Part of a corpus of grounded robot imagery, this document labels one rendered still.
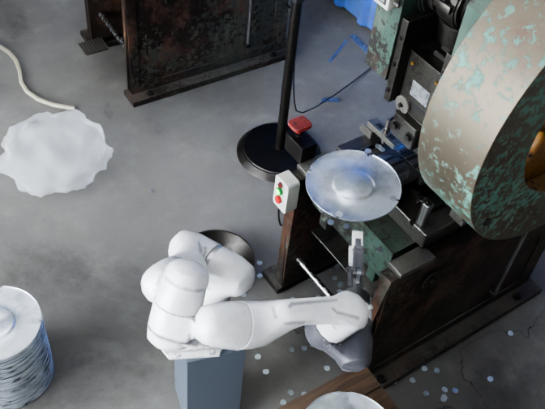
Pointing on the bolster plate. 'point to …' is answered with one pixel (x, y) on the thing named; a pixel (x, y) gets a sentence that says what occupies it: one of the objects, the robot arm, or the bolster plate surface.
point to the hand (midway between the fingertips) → (355, 247)
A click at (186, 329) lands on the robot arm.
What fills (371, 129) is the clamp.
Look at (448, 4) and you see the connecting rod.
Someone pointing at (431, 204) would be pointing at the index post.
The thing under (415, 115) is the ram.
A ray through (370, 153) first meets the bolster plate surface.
